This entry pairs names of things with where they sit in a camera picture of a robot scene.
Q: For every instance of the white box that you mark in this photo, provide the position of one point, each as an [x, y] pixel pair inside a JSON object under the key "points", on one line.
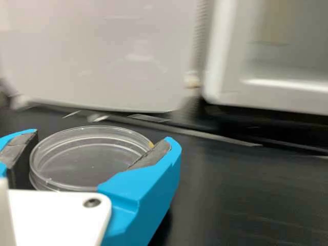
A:
{"points": [[89, 51]]}

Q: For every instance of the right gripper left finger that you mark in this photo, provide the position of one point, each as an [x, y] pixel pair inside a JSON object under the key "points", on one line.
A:
{"points": [[18, 159]]}

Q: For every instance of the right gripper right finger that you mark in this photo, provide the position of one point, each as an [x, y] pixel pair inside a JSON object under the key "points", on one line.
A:
{"points": [[143, 194]]}

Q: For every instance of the white incubator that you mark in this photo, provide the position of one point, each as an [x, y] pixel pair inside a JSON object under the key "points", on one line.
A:
{"points": [[269, 94]]}

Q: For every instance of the black platform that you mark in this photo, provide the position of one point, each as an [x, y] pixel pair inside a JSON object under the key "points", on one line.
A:
{"points": [[243, 192]]}

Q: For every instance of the petri dish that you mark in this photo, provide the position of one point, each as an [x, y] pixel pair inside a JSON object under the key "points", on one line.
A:
{"points": [[84, 159]]}

